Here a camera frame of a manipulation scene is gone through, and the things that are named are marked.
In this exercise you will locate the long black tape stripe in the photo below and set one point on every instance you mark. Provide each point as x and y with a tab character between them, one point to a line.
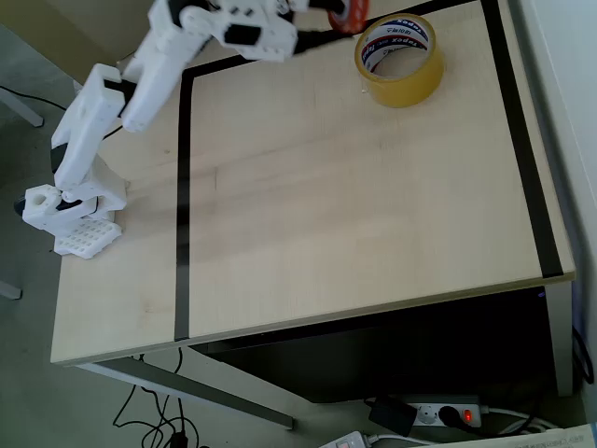
522	140
214	63
183	210

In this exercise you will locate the grey power strip red switch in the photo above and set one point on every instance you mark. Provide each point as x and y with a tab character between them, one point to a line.
429	415

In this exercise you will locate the grey furniture foot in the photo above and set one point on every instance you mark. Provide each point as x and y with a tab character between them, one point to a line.
23	109
9	290

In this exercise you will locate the white printed robot arm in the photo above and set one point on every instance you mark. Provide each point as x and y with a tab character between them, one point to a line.
79	135

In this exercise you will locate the white perforated base plate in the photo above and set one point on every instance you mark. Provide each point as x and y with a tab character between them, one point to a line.
86	240

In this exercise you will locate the black power adapter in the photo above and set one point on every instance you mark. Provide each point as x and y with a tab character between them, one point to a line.
392	415

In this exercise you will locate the grey upright table leg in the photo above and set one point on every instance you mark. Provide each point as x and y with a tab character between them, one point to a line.
562	340

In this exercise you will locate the red tape roll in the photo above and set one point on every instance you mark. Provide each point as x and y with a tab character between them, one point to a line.
356	14

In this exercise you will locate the grey slanted table leg bar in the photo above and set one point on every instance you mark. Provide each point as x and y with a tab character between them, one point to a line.
210	394

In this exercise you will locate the printed paper sheet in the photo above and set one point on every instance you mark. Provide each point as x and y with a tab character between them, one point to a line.
550	438

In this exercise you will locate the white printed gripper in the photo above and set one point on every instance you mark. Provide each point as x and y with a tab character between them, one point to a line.
274	43

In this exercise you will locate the white power strip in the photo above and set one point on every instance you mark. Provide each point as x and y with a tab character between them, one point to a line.
347	441

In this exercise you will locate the yellow packing tape roll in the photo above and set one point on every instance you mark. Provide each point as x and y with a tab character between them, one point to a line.
410	91

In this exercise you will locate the black round plug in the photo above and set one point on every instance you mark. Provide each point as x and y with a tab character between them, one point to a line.
450	415

